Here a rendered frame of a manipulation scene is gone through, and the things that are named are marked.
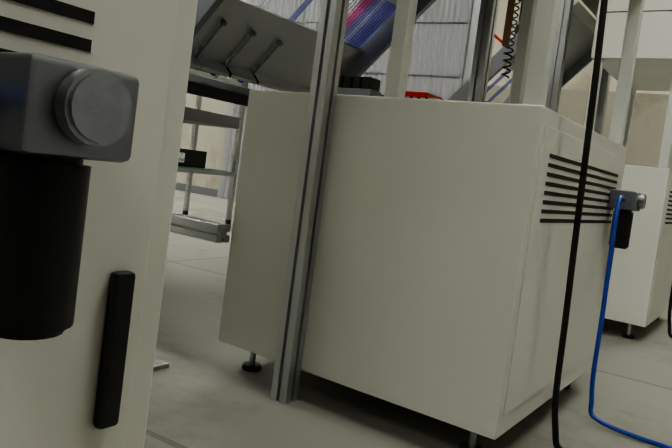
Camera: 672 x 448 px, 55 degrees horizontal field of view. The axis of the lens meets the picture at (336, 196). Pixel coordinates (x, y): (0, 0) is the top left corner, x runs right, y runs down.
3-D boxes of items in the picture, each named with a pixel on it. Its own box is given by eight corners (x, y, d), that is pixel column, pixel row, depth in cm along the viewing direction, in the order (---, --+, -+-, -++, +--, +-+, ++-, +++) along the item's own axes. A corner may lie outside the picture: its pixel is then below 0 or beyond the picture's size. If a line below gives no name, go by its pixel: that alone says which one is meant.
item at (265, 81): (173, 63, 159) (162, 42, 162) (328, 104, 213) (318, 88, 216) (176, 59, 158) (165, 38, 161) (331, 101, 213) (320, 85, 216)
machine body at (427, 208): (213, 366, 145) (247, 88, 142) (375, 326, 203) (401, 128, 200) (490, 476, 108) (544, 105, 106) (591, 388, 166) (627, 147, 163)
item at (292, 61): (172, 51, 159) (167, 42, 161) (327, 95, 214) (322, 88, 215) (218, -6, 151) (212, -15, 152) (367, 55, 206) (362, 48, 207)
